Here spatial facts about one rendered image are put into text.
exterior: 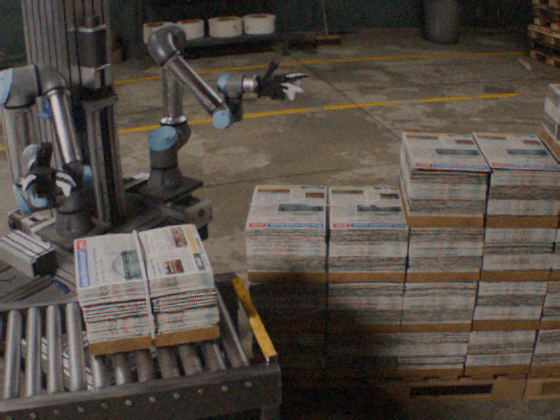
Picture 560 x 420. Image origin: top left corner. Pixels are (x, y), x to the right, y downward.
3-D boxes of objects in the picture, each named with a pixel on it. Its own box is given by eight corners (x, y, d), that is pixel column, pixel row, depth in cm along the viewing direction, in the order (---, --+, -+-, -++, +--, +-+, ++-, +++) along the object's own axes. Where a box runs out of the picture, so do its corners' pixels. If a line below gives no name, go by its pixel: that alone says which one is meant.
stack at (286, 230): (260, 350, 327) (254, 182, 291) (506, 348, 319) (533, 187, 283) (252, 403, 292) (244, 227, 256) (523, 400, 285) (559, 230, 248)
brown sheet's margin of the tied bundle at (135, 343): (133, 296, 220) (131, 284, 218) (144, 348, 195) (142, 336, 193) (84, 302, 216) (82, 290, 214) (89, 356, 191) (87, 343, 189)
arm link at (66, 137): (64, 68, 242) (93, 193, 231) (35, 74, 238) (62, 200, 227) (66, 52, 232) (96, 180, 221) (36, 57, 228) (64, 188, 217)
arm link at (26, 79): (58, 213, 248) (39, 67, 224) (19, 222, 242) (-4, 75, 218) (52, 201, 258) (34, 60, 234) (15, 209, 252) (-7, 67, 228)
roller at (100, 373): (100, 309, 223) (98, 296, 220) (113, 401, 182) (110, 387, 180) (85, 311, 221) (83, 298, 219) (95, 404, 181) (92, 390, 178)
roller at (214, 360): (198, 296, 230) (197, 283, 228) (231, 384, 189) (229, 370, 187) (183, 298, 229) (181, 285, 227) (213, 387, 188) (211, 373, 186)
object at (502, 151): (470, 133, 275) (470, 131, 274) (536, 136, 273) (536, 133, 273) (490, 169, 242) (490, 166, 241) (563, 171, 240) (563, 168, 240)
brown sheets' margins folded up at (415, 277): (260, 325, 320) (256, 223, 298) (511, 323, 313) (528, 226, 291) (252, 377, 286) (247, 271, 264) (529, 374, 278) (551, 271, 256)
